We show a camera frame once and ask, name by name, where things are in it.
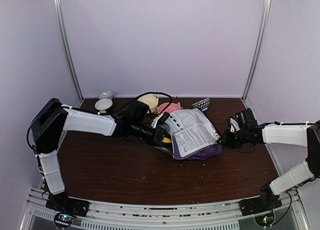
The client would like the left aluminium frame post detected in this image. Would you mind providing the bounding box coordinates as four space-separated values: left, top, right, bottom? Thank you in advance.
53 0 84 101

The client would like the light blue striped bowl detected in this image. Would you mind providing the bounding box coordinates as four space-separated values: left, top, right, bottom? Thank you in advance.
98 90 115 100

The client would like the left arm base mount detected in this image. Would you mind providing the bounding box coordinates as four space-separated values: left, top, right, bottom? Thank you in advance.
44 183 90 217

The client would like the pink cat-ear pet bowl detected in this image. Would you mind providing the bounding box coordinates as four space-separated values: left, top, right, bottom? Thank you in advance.
157 102 182 115

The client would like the aluminium frame post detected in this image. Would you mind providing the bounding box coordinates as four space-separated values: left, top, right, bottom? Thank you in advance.
53 0 84 101
241 0 272 102

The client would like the right aluminium frame post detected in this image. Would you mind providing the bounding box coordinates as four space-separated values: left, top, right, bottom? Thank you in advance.
241 0 272 102

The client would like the purple pet food bag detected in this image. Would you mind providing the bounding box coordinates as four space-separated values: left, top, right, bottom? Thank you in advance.
151 109 223 160

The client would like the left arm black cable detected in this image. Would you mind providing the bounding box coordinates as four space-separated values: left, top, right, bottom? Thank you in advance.
26 91 174 151

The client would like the cream cat-ear pet bowl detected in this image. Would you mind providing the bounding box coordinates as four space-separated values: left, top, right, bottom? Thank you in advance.
138 93 159 113

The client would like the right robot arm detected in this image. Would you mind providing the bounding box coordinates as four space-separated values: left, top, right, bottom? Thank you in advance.
217 108 320 211

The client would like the navy white-dotted bowl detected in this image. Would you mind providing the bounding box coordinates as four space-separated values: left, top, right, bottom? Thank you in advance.
94 98 113 114

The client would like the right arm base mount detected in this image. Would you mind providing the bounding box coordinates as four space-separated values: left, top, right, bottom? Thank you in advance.
238 182 282 216

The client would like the blue zigzag patterned bowl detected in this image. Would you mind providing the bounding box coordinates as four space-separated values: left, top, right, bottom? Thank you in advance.
191 97 211 112

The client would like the yellow plastic scoop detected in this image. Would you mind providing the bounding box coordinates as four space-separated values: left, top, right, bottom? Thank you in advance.
162 137 172 144

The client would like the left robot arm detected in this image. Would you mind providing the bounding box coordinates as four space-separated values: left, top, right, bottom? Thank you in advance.
27 98 171 212

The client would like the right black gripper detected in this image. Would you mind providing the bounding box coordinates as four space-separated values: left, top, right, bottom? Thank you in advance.
217 128 248 149

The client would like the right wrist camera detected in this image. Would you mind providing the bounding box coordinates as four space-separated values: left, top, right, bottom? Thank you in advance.
227 116 240 133

